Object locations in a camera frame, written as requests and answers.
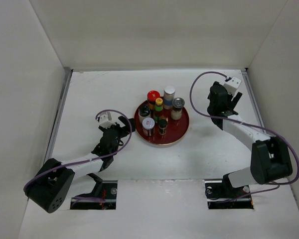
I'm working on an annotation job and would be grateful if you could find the black lid seasoning bottle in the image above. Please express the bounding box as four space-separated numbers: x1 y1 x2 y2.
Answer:
138 104 151 123

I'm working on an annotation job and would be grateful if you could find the grey lid spice jar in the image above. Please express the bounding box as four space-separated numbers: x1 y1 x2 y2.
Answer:
142 117 155 137

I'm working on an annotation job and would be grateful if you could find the red lid chili sauce jar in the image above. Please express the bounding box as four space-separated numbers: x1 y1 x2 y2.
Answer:
147 90 160 111

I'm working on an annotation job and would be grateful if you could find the small black cap spice jar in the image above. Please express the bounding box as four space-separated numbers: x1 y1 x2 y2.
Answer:
158 119 168 135

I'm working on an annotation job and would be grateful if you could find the silver lid blue label jar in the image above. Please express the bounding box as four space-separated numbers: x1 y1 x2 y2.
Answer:
163 85 175 110

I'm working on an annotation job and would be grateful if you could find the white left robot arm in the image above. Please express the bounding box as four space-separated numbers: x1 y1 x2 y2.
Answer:
23 116 136 213

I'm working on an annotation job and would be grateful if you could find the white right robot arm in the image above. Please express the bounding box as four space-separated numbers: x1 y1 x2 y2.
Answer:
207 80 293 199

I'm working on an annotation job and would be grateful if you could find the red round tray gold rim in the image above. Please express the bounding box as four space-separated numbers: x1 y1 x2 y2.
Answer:
134 100 189 145

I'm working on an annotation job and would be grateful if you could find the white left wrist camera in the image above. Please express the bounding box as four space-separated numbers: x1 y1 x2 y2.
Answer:
96 112 115 128

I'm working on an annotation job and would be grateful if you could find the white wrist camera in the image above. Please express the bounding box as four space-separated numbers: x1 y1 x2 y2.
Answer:
223 77 242 96
96 112 115 128

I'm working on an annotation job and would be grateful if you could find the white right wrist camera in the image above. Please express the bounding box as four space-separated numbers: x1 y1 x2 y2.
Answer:
223 77 242 96

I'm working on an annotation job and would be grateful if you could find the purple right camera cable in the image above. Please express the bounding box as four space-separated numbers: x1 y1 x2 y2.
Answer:
189 71 299 204

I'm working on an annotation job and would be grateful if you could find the purple camera cable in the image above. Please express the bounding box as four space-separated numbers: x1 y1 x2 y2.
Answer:
23 109 134 205
189 71 299 204

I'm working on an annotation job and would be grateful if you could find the left robot arm base mount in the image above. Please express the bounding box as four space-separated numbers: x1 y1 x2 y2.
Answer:
70 173 118 210

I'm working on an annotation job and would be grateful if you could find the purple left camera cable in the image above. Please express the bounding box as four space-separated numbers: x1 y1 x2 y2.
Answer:
23 109 134 205

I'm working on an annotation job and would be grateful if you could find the aluminium table edge rail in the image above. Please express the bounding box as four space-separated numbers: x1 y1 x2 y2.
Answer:
39 67 73 169

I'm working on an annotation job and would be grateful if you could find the right robot arm base mount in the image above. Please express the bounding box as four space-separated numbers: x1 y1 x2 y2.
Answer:
205 180 254 210

